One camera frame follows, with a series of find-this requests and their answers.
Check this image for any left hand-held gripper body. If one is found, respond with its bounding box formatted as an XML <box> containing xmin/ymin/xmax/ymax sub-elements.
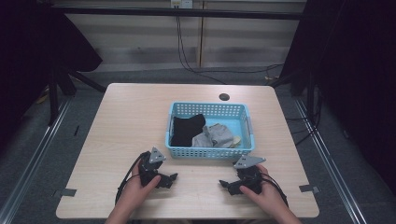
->
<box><xmin>138</xmin><ymin>147</ymin><xmax>167</xmax><ymax>188</ymax></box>

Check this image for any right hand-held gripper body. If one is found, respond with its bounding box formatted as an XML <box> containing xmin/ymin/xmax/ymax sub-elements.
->
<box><xmin>233</xmin><ymin>155</ymin><xmax>267</xmax><ymax>196</ymax></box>

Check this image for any person's right hand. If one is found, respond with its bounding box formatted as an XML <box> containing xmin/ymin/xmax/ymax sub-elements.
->
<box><xmin>239</xmin><ymin>163</ymin><xmax>290</xmax><ymax>217</ymax></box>

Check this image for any person's left hand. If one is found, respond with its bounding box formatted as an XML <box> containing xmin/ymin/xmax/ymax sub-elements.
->
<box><xmin>116</xmin><ymin>158</ymin><xmax>163</xmax><ymax>216</ymax></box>

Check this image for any pale yellow sock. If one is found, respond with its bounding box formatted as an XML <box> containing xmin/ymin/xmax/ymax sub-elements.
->
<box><xmin>228</xmin><ymin>135</ymin><xmax>243</xmax><ymax>149</ymax></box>

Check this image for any small grey sock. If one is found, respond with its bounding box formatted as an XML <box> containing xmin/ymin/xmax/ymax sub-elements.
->
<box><xmin>191</xmin><ymin>133</ymin><xmax>215</xmax><ymax>148</ymax></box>

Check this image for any black sock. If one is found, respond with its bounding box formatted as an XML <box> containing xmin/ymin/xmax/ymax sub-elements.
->
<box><xmin>170</xmin><ymin>113</ymin><xmax>207</xmax><ymax>147</ymax></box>

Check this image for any large grey sock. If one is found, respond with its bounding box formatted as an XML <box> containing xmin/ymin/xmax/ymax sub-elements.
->
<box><xmin>203</xmin><ymin>122</ymin><xmax>235</xmax><ymax>149</ymax></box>

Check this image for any light blue plastic basket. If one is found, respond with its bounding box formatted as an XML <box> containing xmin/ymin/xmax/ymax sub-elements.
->
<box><xmin>164</xmin><ymin>101</ymin><xmax>257</xmax><ymax>161</ymax></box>

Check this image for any grey tape strip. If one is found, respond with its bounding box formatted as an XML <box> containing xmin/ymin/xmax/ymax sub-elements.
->
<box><xmin>60</xmin><ymin>188</ymin><xmax>78</xmax><ymax>198</ymax></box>
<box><xmin>298</xmin><ymin>184</ymin><xmax>320</xmax><ymax>194</ymax></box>

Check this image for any black metal stand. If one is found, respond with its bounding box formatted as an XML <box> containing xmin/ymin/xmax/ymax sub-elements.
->
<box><xmin>46</xmin><ymin>65</ymin><xmax>107</xmax><ymax>127</ymax></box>
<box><xmin>266</xmin><ymin>68</ymin><xmax>316</xmax><ymax>119</ymax></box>

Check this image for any black curtain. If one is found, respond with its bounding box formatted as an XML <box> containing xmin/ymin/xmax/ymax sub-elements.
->
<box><xmin>0</xmin><ymin>0</ymin><xmax>104</xmax><ymax>153</ymax></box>
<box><xmin>279</xmin><ymin>0</ymin><xmax>396</xmax><ymax>195</ymax></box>

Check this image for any black horizontal bar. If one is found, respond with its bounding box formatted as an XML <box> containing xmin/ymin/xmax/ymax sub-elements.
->
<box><xmin>50</xmin><ymin>6</ymin><xmax>307</xmax><ymax>21</ymax></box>

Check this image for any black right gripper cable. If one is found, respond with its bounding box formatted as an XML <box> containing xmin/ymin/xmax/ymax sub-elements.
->
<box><xmin>261</xmin><ymin>172</ymin><xmax>290</xmax><ymax>208</ymax></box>

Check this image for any black floor cable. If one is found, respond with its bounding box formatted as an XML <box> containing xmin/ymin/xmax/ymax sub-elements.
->
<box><xmin>285</xmin><ymin>87</ymin><xmax>322</xmax><ymax>147</ymax></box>

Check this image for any aluminium floor rail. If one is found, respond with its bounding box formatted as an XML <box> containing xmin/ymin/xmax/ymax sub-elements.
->
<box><xmin>0</xmin><ymin>98</ymin><xmax>72</xmax><ymax>224</ymax></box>
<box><xmin>293</xmin><ymin>98</ymin><xmax>370</xmax><ymax>224</ymax></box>

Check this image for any black wall cable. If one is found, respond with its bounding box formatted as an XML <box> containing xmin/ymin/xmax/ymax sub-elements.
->
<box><xmin>175</xmin><ymin>15</ymin><xmax>285</xmax><ymax>86</ymax></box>

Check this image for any white wall socket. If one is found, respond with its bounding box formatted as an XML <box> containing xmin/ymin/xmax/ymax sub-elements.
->
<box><xmin>170</xmin><ymin>0</ymin><xmax>194</xmax><ymax>9</ymax></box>

